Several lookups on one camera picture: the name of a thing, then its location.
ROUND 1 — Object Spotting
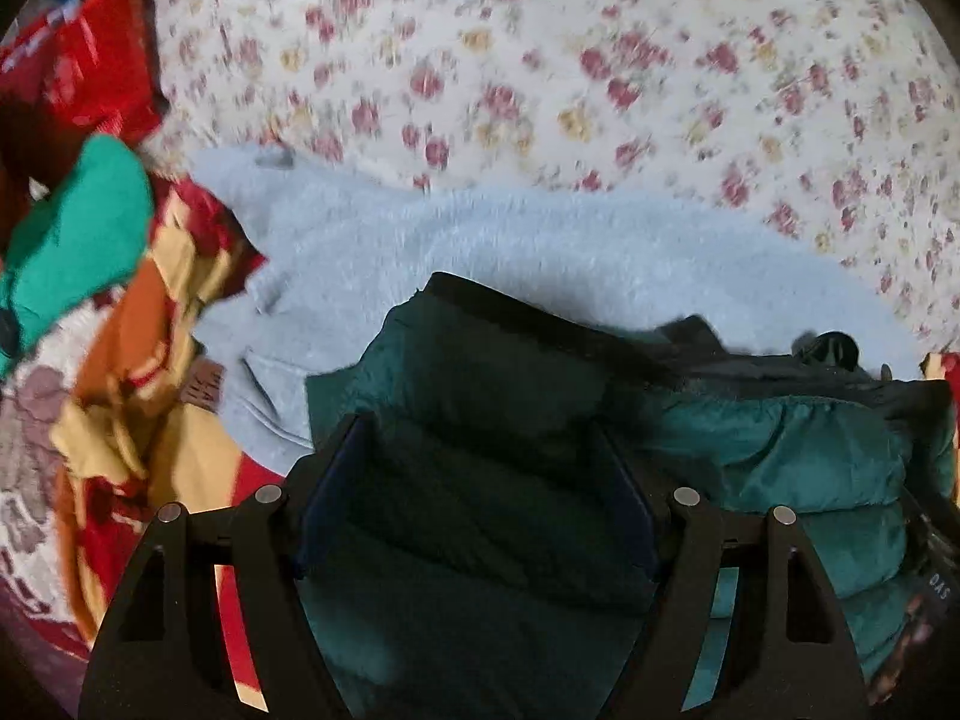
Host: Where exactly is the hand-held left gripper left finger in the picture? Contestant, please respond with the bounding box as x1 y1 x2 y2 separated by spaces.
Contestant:
79 412 376 720

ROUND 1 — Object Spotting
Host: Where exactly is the maroon floral blanket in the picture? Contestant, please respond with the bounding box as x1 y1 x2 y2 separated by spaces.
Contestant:
0 311 102 661

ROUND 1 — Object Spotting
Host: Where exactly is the teal green cloth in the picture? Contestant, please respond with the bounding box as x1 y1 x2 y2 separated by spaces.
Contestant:
0 133 155 380

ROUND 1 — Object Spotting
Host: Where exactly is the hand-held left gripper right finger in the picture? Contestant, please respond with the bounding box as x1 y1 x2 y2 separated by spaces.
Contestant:
591 420 872 720

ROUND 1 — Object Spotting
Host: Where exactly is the red bag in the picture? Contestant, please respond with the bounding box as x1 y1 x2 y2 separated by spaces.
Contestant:
0 0 164 147

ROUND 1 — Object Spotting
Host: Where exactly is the floral bed sheet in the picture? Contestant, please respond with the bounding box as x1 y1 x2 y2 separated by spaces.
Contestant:
146 0 960 350

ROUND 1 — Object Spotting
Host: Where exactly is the dark green puffer jacket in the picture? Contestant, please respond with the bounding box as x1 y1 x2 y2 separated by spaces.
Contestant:
296 271 957 720

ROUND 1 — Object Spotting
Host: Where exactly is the light blue fleece garment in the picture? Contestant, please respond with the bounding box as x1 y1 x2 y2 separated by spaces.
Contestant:
184 144 920 466

